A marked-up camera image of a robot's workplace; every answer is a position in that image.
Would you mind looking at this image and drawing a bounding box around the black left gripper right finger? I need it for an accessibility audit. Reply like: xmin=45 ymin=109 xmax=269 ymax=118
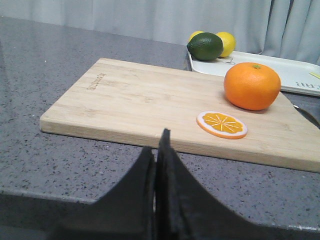
xmin=155 ymin=129 xmax=283 ymax=240

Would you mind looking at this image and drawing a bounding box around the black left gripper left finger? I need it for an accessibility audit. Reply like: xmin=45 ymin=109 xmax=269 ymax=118
xmin=47 ymin=147 xmax=156 ymax=240

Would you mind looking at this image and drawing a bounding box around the orange fruit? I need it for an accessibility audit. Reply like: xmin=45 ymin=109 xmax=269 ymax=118
xmin=223 ymin=62 xmax=281 ymax=111

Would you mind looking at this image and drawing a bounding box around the white plastic tray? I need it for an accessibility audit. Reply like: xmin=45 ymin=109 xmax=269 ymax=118
xmin=188 ymin=51 xmax=320 ymax=97

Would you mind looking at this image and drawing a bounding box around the orange slice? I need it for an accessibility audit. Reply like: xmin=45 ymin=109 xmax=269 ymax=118
xmin=196 ymin=111 xmax=248 ymax=140

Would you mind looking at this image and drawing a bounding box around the bamboo cutting board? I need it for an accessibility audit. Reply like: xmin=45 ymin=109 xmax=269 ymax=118
xmin=39 ymin=58 xmax=320 ymax=172

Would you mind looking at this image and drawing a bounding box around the green lime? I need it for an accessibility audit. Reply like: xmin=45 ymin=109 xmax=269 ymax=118
xmin=187 ymin=32 xmax=224 ymax=61

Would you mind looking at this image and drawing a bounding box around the yellow lemon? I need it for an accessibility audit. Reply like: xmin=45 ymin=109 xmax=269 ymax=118
xmin=188 ymin=30 xmax=204 ymax=42
xmin=216 ymin=32 xmax=236 ymax=58

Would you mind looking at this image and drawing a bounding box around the white curtain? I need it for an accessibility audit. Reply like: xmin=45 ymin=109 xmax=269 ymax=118
xmin=0 ymin=0 xmax=320 ymax=65

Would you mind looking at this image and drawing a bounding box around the grey cutting board strap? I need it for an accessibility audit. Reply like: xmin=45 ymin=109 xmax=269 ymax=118
xmin=292 ymin=104 xmax=320 ymax=129

